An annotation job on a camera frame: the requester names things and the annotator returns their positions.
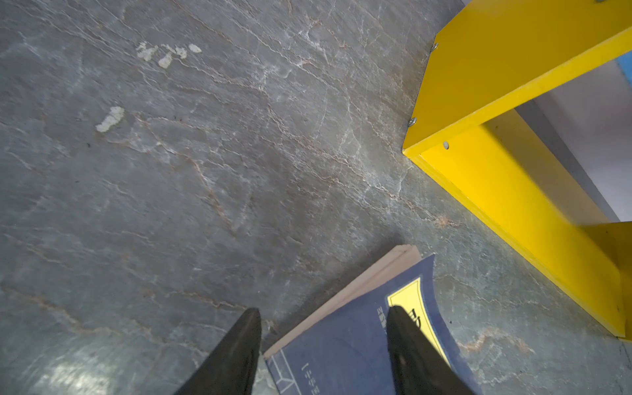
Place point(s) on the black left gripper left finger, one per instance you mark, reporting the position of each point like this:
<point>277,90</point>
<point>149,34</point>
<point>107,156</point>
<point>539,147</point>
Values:
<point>232,366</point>

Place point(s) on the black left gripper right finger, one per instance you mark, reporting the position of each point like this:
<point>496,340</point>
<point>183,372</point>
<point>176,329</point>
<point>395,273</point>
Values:
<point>416,365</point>

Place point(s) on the dark blue booklet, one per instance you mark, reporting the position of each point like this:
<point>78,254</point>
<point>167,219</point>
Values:
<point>342,347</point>

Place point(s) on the yellow wooden bookshelf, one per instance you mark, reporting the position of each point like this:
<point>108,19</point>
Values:
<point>466,134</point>

